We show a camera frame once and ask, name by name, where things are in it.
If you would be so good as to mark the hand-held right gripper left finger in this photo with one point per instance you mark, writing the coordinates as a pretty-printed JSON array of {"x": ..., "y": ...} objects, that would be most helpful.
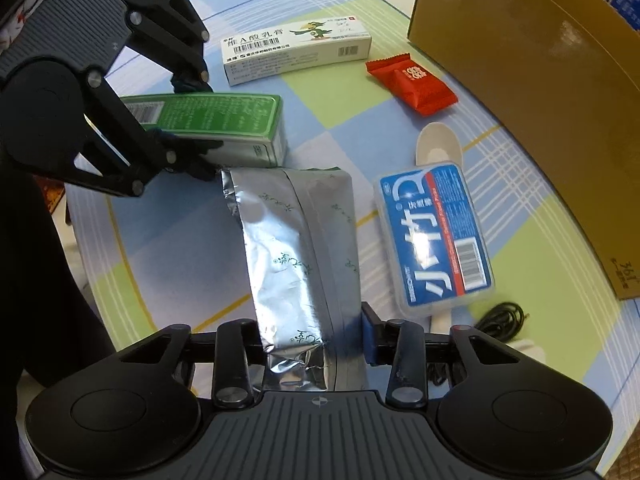
[{"x": 235, "y": 347}]

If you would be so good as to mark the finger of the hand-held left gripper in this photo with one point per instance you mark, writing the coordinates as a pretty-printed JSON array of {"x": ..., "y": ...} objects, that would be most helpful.
[
  {"x": 187, "y": 77},
  {"x": 192, "y": 160}
]

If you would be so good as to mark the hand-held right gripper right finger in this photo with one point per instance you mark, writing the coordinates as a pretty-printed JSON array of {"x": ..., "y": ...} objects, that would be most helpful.
[{"x": 371, "y": 340}]

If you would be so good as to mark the green medicine box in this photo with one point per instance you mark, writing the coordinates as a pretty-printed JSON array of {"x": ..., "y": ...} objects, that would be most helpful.
[{"x": 225, "y": 120}]

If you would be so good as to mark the silver foil bag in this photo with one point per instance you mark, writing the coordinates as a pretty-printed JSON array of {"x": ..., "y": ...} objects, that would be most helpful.
[{"x": 295, "y": 255}]

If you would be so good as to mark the white medicine box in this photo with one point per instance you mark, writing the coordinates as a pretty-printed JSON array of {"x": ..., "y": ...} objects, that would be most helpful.
[{"x": 295, "y": 52}]

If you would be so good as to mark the plastic box with blue label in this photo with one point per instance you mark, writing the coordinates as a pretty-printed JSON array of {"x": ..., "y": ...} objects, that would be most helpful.
[{"x": 435, "y": 240}]

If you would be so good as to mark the white square night light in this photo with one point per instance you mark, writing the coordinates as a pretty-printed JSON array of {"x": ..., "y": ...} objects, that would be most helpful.
[{"x": 527, "y": 349}]

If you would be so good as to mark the brown cardboard box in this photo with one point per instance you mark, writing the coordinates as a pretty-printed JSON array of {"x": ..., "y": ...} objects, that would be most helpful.
[{"x": 525, "y": 60}]

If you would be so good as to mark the red snack packet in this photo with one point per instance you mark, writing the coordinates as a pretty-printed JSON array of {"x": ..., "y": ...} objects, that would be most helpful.
[{"x": 412, "y": 85}]

